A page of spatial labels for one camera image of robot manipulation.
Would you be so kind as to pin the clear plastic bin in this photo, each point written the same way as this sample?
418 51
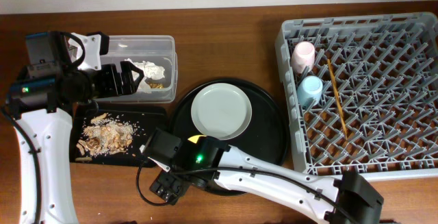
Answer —
157 49

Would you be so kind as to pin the yellow bowl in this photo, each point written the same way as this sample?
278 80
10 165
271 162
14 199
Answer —
196 138

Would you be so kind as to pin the pink cup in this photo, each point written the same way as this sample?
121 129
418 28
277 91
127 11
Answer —
303 56

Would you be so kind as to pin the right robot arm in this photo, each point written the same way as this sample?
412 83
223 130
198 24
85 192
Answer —
201 159

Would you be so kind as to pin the grey plate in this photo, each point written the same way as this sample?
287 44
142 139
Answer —
221 110

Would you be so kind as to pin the grey dishwasher rack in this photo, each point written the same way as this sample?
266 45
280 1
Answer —
385 68

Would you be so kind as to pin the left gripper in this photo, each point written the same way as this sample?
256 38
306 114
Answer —
110 72

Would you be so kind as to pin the wooden chopstick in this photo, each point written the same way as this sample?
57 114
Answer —
336 95

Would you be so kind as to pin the black rectangular tray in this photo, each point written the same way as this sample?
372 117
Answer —
144 118

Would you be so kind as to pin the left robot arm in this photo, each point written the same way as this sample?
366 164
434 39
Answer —
64 69

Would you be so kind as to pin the brown gold snack wrapper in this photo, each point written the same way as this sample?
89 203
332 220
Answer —
156 85

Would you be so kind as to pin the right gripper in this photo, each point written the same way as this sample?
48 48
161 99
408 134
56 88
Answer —
163 179

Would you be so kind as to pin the white tissue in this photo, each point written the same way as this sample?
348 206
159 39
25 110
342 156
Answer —
152 74

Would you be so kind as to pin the blue cup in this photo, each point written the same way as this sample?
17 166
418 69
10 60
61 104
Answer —
309 91

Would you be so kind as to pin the food scraps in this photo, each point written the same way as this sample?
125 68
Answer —
105 135

